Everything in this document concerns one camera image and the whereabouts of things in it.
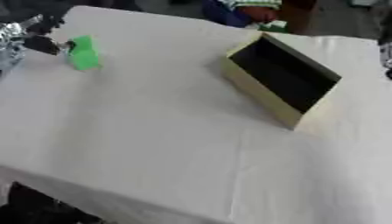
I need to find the person's hand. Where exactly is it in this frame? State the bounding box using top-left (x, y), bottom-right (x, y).
top-left (239, 5), bottom-right (281, 25)

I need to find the green block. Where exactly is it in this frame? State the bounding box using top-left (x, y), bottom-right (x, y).
top-left (66, 34), bottom-right (103, 71)

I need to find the green and white object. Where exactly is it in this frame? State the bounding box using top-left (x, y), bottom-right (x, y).
top-left (255, 19), bottom-right (291, 34)

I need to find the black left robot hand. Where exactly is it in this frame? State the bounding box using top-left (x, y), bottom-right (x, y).
top-left (21, 14), bottom-right (79, 56)

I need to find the tan cardboard box black inside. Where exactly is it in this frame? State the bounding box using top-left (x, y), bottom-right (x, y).
top-left (220, 31), bottom-right (343, 131)

